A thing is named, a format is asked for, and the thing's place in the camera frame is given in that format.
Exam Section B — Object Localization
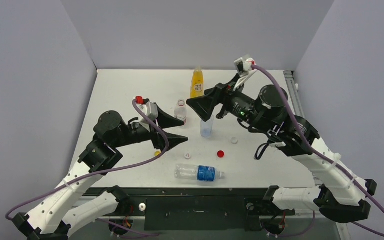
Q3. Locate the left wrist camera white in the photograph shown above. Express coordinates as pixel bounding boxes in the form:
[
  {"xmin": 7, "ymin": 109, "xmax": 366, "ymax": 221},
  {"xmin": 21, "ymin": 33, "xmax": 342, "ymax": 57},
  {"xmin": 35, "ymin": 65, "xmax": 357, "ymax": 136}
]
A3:
[{"xmin": 135, "ymin": 96, "xmax": 159, "ymax": 132}]

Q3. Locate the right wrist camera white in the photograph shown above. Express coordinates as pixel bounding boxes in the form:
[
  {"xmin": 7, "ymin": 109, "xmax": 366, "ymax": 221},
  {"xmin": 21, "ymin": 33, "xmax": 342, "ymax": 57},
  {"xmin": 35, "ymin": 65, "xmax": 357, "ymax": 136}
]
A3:
[{"xmin": 233, "ymin": 54, "xmax": 256, "ymax": 91}]

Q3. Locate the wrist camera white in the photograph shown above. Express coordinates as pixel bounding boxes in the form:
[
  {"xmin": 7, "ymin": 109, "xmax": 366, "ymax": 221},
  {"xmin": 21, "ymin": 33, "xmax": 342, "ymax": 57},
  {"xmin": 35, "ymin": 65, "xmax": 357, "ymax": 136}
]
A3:
[
  {"xmin": 233, "ymin": 54, "xmax": 256, "ymax": 91},
  {"xmin": 135, "ymin": 96, "xmax": 159, "ymax": 132}
]

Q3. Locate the yellow juice bottle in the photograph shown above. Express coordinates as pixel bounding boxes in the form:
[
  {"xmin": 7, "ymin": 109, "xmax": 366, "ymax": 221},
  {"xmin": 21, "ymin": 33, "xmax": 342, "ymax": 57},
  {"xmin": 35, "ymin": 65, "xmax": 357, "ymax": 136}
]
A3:
[{"xmin": 190, "ymin": 66, "xmax": 204, "ymax": 98}]

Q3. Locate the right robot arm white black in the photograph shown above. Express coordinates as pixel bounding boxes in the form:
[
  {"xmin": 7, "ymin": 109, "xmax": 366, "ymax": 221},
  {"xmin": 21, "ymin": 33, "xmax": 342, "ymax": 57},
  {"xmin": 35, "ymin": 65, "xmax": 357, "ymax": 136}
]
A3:
[{"xmin": 186, "ymin": 82, "xmax": 377, "ymax": 224}]

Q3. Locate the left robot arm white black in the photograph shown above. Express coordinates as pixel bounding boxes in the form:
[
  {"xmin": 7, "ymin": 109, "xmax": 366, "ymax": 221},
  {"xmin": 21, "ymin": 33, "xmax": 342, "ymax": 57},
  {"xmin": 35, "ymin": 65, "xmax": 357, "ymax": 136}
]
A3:
[{"xmin": 11, "ymin": 99, "xmax": 188, "ymax": 240}]

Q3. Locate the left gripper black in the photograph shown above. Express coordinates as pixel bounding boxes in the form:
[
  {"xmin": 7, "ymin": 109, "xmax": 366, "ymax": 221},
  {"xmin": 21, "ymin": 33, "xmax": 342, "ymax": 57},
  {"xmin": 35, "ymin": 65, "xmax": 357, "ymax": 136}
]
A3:
[{"xmin": 112, "ymin": 104, "xmax": 188, "ymax": 151}]

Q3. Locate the clear water bottle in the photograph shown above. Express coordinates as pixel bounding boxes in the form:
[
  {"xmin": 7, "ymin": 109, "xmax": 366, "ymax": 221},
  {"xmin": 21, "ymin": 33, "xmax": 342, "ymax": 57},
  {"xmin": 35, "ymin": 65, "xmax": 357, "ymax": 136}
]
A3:
[{"xmin": 200, "ymin": 115, "xmax": 214, "ymax": 138}]

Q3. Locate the clear white bottle cap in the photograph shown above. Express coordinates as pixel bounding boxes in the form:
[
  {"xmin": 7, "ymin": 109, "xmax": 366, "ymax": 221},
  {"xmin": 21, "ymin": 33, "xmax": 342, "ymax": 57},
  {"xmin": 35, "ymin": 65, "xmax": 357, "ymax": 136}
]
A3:
[{"xmin": 230, "ymin": 137, "xmax": 238, "ymax": 145}]

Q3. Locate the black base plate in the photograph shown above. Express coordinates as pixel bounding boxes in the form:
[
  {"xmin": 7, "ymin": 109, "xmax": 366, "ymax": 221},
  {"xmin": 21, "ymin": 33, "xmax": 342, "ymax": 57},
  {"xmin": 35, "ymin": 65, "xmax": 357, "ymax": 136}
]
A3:
[{"xmin": 108, "ymin": 188, "xmax": 295, "ymax": 231}]

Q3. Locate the red bottle cap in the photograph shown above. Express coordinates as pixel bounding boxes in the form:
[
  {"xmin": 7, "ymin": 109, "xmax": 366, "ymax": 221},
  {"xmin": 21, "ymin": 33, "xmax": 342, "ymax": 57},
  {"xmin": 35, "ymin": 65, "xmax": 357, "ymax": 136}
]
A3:
[{"xmin": 217, "ymin": 150, "xmax": 225, "ymax": 158}]

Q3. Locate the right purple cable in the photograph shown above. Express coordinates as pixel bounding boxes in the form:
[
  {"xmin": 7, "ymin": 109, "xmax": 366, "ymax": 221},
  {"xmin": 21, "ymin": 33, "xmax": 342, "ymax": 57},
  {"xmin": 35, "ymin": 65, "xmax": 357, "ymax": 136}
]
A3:
[{"xmin": 250, "ymin": 64, "xmax": 384, "ymax": 240}]

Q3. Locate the clear bottle blue label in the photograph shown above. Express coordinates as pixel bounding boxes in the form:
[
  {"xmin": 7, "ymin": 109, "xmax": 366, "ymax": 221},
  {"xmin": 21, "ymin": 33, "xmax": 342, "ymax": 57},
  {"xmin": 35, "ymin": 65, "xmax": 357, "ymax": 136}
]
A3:
[{"xmin": 174, "ymin": 164, "xmax": 226, "ymax": 182}]

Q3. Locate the aluminium frame rail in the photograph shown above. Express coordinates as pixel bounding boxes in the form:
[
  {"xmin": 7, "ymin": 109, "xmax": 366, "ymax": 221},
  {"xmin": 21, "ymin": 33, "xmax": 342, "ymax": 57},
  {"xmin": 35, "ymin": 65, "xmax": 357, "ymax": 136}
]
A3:
[{"xmin": 284, "ymin": 70, "xmax": 319, "ymax": 157}]

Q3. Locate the clear bottle red label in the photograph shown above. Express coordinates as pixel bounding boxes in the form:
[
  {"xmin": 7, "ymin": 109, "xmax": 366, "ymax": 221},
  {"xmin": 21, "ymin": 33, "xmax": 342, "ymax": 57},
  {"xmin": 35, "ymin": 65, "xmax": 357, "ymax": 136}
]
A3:
[{"xmin": 174, "ymin": 99, "xmax": 187, "ymax": 125}]

